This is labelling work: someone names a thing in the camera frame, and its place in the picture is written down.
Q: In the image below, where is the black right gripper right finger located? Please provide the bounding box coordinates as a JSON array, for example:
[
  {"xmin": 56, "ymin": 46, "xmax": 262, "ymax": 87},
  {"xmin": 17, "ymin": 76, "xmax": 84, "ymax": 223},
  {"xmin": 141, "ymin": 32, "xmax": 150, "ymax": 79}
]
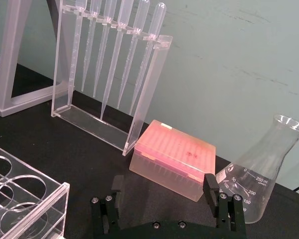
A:
[{"xmin": 202, "ymin": 173, "xmax": 247, "ymax": 235}]

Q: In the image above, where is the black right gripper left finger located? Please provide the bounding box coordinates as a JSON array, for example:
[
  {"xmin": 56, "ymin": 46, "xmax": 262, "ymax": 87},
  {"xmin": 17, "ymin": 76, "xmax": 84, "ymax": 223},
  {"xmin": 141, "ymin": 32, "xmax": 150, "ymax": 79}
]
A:
[{"xmin": 90, "ymin": 175, "xmax": 126, "ymax": 236}]

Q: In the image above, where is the glass conical flask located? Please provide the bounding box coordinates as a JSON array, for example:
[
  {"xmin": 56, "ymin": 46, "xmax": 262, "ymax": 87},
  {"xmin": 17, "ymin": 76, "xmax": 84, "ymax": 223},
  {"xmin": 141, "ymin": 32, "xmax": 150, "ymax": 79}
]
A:
[{"xmin": 214, "ymin": 114, "xmax": 299, "ymax": 224}]

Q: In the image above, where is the black table cloth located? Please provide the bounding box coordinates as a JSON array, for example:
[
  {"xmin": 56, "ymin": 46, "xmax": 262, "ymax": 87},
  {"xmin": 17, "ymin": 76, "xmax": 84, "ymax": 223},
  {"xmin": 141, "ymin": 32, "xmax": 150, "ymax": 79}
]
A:
[{"xmin": 0, "ymin": 62, "xmax": 299, "ymax": 239}]

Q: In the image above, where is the pink pipette tip box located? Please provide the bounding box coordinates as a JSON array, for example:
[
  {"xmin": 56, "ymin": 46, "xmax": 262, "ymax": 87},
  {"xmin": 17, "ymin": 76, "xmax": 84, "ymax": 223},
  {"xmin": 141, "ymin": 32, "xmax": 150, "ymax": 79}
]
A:
[{"xmin": 129, "ymin": 119, "xmax": 217, "ymax": 202}]

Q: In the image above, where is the clear acrylic holed rack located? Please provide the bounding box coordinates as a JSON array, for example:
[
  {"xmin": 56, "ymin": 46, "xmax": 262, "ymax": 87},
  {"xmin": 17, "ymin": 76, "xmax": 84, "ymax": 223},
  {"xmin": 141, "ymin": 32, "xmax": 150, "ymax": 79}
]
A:
[{"xmin": 0, "ymin": 142, "xmax": 70, "ymax": 239}]

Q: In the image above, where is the clear acrylic pipette rack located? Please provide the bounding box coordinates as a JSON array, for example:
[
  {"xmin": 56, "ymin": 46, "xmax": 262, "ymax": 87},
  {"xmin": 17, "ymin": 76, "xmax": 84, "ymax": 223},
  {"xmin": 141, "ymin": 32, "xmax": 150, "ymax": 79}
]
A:
[{"xmin": 51, "ymin": 0, "xmax": 173, "ymax": 157}]

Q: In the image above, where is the pale grey angled stand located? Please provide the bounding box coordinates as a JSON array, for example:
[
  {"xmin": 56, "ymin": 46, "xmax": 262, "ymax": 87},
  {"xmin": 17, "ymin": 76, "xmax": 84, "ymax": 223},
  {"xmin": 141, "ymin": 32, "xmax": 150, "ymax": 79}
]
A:
[{"xmin": 0, "ymin": 0, "xmax": 77, "ymax": 118}]

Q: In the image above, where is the clear plastic transfer pipette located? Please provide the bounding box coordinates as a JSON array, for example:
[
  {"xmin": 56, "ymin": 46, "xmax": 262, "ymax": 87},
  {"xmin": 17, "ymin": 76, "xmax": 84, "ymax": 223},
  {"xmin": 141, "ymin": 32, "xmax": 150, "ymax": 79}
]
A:
[
  {"xmin": 100, "ymin": 0, "xmax": 135, "ymax": 120},
  {"xmin": 81, "ymin": 0, "xmax": 103, "ymax": 92},
  {"xmin": 129, "ymin": 2, "xmax": 166, "ymax": 116},
  {"xmin": 117, "ymin": 0, "xmax": 150, "ymax": 110},
  {"xmin": 93, "ymin": 0, "xmax": 118, "ymax": 99},
  {"xmin": 69, "ymin": 0, "xmax": 88, "ymax": 87}
]

